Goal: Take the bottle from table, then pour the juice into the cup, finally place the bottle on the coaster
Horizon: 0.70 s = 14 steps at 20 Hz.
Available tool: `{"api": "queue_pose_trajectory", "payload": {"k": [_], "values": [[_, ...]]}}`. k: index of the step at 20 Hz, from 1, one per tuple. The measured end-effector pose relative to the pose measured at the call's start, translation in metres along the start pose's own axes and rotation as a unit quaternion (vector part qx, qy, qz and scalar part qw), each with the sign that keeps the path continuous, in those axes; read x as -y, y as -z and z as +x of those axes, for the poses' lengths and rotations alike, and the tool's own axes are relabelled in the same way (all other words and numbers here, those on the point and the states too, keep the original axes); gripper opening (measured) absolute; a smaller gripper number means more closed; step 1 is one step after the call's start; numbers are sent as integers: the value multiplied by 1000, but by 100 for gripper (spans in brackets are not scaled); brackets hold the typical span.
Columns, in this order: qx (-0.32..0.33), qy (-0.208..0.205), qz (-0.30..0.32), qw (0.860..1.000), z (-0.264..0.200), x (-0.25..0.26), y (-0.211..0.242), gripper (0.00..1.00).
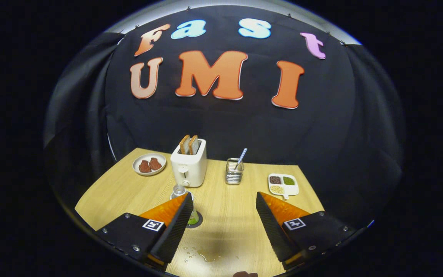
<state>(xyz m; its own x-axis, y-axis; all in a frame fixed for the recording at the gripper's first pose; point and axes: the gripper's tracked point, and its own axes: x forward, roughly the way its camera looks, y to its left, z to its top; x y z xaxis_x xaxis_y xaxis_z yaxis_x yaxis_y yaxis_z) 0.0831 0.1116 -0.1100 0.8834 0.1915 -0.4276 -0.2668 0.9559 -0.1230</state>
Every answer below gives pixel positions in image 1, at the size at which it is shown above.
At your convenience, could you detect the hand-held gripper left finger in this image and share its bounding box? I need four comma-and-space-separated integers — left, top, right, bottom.
95, 192, 194, 270

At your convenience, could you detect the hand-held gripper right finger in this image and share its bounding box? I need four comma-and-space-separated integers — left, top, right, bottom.
255, 192, 356, 270

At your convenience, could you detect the white round plate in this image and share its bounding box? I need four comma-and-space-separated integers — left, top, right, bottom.
132, 153, 167, 177

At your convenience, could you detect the white toaster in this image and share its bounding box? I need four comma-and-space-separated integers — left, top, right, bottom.
170, 138, 208, 188

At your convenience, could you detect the clear plastic juice bottle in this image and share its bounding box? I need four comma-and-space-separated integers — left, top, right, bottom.
170, 185, 200, 225

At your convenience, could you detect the dark brown round coaster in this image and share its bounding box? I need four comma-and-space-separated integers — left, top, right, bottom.
186, 211, 203, 229

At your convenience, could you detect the metal cutlery holder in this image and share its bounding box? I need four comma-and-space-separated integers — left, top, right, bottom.
225, 158, 245, 185

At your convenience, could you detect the wooden table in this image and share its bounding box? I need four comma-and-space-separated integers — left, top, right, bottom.
75, 148, 325, 277

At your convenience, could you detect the white divided grain dish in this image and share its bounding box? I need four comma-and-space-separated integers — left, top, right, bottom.
268, 173, 300, 200

